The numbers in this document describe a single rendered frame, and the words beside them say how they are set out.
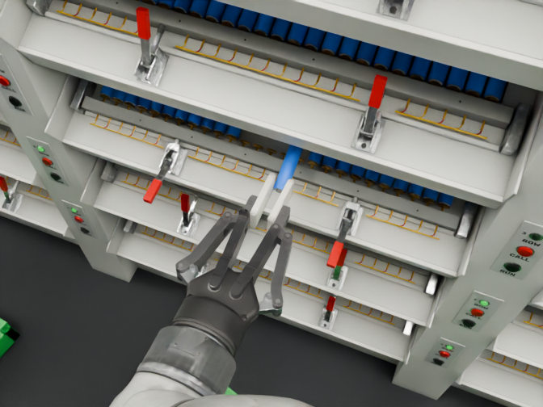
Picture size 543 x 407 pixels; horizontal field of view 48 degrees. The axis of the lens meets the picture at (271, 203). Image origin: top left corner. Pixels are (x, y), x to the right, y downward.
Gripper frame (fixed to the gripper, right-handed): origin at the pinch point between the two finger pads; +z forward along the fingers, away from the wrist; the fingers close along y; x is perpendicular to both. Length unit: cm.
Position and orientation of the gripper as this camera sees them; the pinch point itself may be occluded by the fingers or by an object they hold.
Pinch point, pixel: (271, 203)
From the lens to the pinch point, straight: 76.4
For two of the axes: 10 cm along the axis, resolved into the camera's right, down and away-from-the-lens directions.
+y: -9.3, -3.2, 1.9
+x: -0.4, 6.1, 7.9
